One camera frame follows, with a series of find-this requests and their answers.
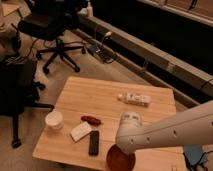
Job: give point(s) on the red ceramic bowl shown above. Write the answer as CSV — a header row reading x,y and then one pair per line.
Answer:
x,y
119,161

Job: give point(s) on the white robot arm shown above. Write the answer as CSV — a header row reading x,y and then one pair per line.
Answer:
x,y
190,127

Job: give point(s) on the red chili pepper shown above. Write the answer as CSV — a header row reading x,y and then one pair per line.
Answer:
x,y
91,120

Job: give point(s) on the white paper cup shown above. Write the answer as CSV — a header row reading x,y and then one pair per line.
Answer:
x,y
54,120

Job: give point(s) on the white spray bottle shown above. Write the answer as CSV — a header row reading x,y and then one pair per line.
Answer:
x,y
89,9

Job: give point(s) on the black chair at left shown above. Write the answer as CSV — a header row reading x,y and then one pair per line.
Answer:
x,y
18,90

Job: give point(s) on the black office chair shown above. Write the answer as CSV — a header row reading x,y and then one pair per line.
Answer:
x,y
47,20

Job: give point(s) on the blue box on floor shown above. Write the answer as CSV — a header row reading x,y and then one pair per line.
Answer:
x,y
194,155

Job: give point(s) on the power strip with cables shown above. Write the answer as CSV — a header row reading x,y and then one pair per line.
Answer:
x,y
97,51

